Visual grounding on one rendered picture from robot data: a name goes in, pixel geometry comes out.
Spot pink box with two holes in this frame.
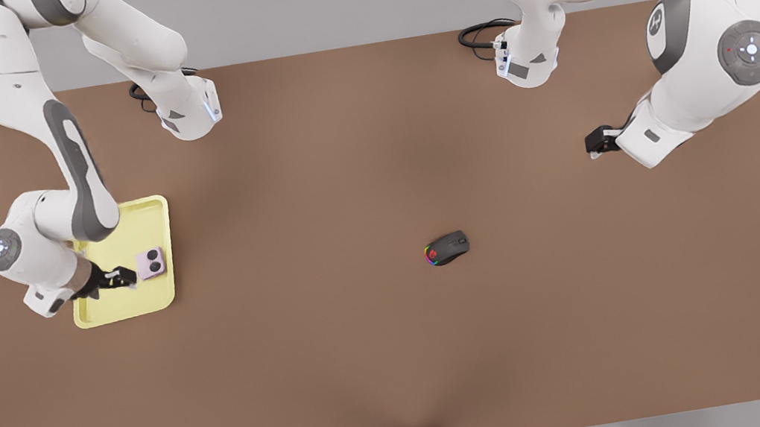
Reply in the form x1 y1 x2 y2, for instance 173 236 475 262
134 247 170 282

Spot yellow plastic tray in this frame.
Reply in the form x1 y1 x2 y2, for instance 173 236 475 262
57 194 185 331

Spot black computer mouse, coloured lights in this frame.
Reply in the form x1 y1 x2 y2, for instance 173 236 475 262
421 229 473 269

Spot black cable loop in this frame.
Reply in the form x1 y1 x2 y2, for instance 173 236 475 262
127 65 206 117
456 16 525 67

